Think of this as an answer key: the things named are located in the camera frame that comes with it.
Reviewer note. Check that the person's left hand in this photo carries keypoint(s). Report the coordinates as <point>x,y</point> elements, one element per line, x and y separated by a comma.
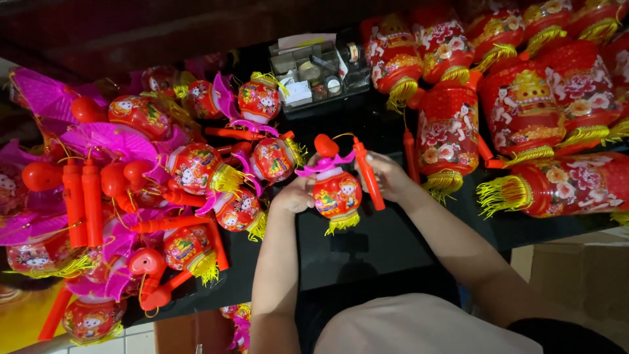
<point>294,196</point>

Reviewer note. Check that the person's right hand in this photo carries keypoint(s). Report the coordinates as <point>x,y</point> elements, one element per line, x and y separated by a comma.
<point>393,177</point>

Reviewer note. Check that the person's right fingers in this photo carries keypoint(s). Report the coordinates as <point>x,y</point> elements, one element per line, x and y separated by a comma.
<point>362,164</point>

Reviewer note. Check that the person's left fingers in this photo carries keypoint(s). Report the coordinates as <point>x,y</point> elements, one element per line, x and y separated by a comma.
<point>309,172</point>

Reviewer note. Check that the small red toy lantern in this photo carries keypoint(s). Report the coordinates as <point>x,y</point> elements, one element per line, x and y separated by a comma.
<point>339,196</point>

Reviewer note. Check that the clear plastic desk organizer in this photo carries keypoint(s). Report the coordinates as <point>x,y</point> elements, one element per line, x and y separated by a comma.
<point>319,101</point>

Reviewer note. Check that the white tape roll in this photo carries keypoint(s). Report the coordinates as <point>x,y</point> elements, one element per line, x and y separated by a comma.
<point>334,85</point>

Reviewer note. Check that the roll of clear tape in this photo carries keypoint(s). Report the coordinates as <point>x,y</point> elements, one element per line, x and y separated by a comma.
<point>310,71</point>

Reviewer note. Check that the pile of small pink-topped lanterns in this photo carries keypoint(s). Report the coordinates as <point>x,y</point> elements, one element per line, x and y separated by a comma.
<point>196,167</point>

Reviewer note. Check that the small tape roll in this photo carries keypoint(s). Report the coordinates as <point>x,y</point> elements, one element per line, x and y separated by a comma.
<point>353,51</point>

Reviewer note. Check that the white paper sheets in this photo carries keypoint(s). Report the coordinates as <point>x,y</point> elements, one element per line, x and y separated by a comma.
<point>304,42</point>

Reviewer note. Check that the bundle of small red lanterns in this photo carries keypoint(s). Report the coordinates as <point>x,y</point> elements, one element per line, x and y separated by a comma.
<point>240,324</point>

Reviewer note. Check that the group of large red lanterns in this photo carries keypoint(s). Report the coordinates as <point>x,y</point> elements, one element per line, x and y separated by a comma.
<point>521,108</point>

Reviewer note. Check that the person's white shirt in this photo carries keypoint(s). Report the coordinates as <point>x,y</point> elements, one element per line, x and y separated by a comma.
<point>422,327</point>

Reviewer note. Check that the dark brown carton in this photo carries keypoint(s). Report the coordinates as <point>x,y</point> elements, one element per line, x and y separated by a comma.
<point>191,332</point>

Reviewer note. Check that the light brown cardboard box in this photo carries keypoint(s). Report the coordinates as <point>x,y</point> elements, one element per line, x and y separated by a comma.
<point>580,282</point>

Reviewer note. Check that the yellow sheet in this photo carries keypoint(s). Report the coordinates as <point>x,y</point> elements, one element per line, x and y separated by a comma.
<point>19,317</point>

